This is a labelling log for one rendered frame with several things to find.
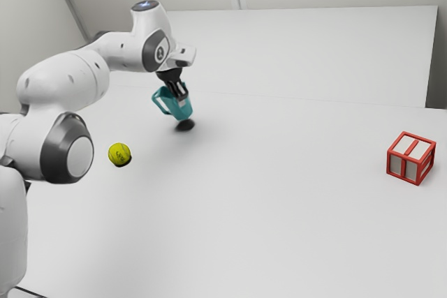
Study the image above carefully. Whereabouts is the yellow tennis ball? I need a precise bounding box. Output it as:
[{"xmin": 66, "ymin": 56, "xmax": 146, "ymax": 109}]
[{"xmin": 108, "ymin": 142, "xmax": 132, "ymax": 167}]

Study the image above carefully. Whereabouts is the red and white cube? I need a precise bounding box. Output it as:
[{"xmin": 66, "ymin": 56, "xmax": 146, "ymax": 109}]
[{"xmin": 386, "ymin": 131, "xmax": 437, "ymax": 186}]

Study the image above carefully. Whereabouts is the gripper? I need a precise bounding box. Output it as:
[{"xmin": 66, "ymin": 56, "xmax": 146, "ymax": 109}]
[{"xmin": 155, "ymin": 66, "xmax": 190, "ymax": 107}]

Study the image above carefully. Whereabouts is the teal faceted mug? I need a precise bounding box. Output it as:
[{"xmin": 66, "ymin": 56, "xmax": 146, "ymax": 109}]
[{"xmin": 150, "ymin": 82, "xmax": 194, "ymax": 121}]

